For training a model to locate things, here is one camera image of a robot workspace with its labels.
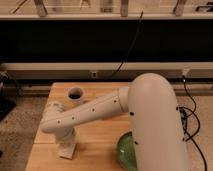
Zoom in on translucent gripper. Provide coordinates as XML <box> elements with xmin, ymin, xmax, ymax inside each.
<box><xmin>55</xmin><ymin>128</ymin><xmax>76</xmax><ymax>146</ymax></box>

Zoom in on white rectangular sponge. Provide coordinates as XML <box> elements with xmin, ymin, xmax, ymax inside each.
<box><xmin>58</xmin><ymin>144</ymin><xmax>76</xmax><ymax>159</ymax></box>

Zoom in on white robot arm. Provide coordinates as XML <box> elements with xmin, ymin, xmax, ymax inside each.
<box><xmin>41</xmin><ymin>73</ymin><xmax>190</xmax><ymax>171</ymax></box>

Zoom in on green ceramic bowl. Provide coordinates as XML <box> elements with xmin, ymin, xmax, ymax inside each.
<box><xmin>116</xmin><ymin>132</ymin><xmax>137</xmax><ymax>171</ymax></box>

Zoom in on wooden table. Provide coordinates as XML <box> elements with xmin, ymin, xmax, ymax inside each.
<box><xmin>26</xmin><ymin>83</ymin><xmax>132</xmax><ymax>171</ymax></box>

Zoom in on white wall outlet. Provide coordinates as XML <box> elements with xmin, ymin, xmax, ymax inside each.
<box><xmin>91</xmin><ymin>71</ymin><xmax>98</xmax><ymax>79</ymax></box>

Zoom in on black hanging cable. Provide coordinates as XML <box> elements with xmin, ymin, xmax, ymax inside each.
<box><xmin>105</xmin><ymin>10</ymin><xmax>145</xmax><ymax>80</ymax></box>

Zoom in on black floor cables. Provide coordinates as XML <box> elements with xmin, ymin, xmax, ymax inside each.
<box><xmin>179</xmin><ymin>76</ymin><xmax>208</xmax><ymax>171</ymax></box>

